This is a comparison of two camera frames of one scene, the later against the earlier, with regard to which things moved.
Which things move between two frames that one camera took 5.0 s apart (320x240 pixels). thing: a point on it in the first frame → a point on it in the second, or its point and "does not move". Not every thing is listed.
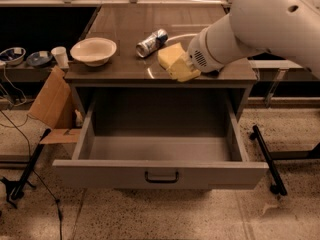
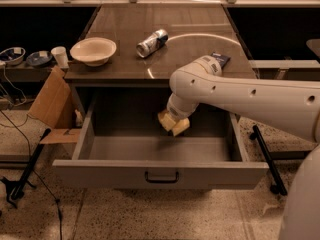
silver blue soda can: (151, 43) does not move
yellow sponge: (169, 55) → (168, 122)
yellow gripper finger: (183, 69) → (180, 126)
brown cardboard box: (55, 108) does not move
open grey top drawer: (161, 145) does not move
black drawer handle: (161, 180) does not move
